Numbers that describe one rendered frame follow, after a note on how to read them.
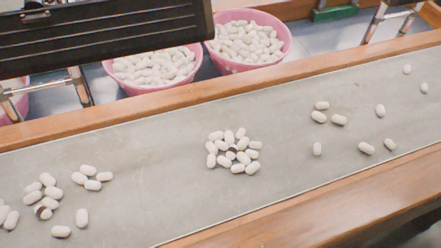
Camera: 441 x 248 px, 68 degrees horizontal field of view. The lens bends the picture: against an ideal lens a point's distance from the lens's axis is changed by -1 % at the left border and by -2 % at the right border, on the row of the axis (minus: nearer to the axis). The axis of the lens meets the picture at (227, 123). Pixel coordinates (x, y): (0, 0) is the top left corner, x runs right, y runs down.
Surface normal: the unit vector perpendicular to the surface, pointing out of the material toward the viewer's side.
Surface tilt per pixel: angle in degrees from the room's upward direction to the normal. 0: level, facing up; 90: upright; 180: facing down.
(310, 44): 0
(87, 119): 0
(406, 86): 0
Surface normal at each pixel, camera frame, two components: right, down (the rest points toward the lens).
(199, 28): 0.36, 0.30
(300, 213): 0.09, -0.61
